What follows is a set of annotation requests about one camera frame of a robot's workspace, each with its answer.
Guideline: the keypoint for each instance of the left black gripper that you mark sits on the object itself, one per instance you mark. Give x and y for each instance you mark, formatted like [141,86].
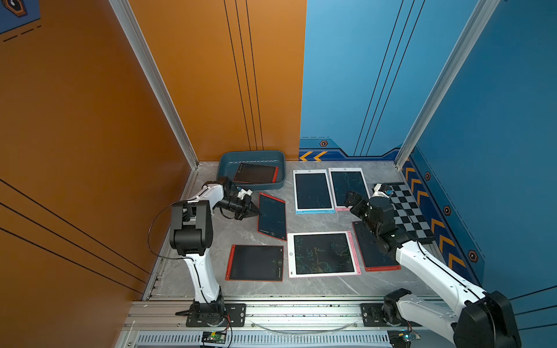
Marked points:
[247,211]

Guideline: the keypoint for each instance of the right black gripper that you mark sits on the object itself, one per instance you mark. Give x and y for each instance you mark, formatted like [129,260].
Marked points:
[362,203]

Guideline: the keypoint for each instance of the red writing tablet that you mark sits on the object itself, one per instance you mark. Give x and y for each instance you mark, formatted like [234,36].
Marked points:
[272,218]
[374,260]
[250,173]
[255,263]

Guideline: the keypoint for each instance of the pink writing tablet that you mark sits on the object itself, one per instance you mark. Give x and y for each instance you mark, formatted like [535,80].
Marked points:
[345,180]
[322,254]

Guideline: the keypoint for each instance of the teal storage box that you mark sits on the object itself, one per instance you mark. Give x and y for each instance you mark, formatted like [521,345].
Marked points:
[230,162]

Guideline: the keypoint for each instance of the light blue writing tablet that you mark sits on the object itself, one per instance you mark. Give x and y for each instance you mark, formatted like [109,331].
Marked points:
[312,192]

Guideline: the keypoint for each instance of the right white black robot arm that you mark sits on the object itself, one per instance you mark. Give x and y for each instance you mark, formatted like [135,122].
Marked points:
[475,318]

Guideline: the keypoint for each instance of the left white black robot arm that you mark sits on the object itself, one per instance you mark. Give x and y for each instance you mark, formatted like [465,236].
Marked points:
[192,236]

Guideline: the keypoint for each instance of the black grey chessboard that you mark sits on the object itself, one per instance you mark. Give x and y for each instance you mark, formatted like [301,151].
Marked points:
[407,212]

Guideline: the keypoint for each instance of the left green circuit board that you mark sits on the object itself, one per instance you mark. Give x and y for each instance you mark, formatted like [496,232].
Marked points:
[213,339]

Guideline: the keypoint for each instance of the green circuit board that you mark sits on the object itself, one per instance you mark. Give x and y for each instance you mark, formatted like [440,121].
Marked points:
[213,339]
[403,339]

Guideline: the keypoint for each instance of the right green circuit board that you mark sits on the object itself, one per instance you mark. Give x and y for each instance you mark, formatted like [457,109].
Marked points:
[403,339]

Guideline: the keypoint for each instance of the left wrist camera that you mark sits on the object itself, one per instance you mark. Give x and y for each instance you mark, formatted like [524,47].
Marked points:
[244,194]

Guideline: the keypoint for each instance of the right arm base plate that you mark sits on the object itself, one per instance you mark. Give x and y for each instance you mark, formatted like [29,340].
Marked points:
[375,314]

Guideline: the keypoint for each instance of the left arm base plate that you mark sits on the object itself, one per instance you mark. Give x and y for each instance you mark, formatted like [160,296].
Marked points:
[203,315]

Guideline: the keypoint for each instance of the aluminium front rail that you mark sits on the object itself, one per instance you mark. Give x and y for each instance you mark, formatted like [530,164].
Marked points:
[275,322]

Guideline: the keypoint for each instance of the right aluminium corner post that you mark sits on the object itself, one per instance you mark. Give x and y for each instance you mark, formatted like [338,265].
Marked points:
[473,29]

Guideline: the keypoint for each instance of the aluminium corner post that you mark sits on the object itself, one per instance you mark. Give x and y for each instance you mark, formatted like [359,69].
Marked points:
[130,25]
[473,29]

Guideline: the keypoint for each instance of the left aluminium corner post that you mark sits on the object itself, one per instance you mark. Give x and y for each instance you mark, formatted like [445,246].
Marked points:
[130,25]

